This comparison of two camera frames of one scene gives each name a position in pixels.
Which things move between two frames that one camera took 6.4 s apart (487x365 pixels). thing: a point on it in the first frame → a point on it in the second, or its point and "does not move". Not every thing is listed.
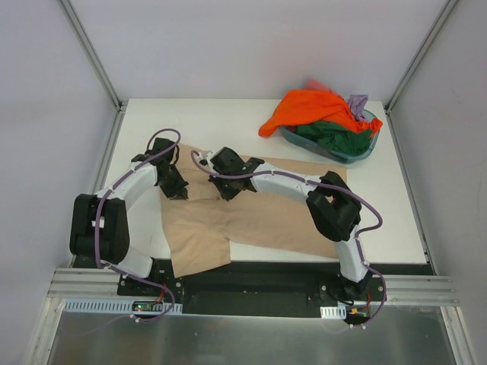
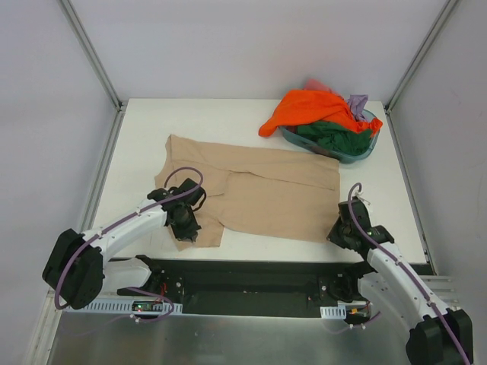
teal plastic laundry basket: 293,134 does not move
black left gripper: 175,184 → 186,231
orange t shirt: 297,107 does not move
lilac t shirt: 358,103 does not move
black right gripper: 227,186 → 338,236
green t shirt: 338,138 does not move
